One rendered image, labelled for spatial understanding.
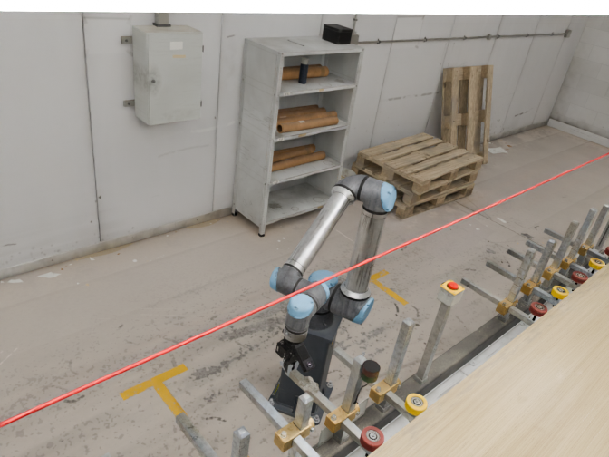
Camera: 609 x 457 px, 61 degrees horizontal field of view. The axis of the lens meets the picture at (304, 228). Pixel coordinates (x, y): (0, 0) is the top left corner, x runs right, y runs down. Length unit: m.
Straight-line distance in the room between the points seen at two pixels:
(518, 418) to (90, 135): 3.04
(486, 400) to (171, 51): 2.74
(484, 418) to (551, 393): 0.36
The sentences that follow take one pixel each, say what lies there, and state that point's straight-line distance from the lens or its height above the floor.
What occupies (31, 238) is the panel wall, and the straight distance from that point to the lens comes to 4.01.
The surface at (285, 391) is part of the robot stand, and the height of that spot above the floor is 0.13.
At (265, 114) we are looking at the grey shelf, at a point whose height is 1.06.
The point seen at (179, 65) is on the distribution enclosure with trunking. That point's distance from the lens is 3.68.
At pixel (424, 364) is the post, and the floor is 0.81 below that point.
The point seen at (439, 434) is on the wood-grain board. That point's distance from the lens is 2.00.
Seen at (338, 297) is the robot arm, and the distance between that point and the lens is 2.54.
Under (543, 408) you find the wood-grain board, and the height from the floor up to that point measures 0.90.
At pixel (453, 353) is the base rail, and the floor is 0.70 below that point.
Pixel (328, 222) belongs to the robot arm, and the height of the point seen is 1.31.
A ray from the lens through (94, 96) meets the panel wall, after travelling 3.75.
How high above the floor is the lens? 2.37
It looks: 30 degrees down
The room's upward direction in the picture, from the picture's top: 9 degrees clockwise
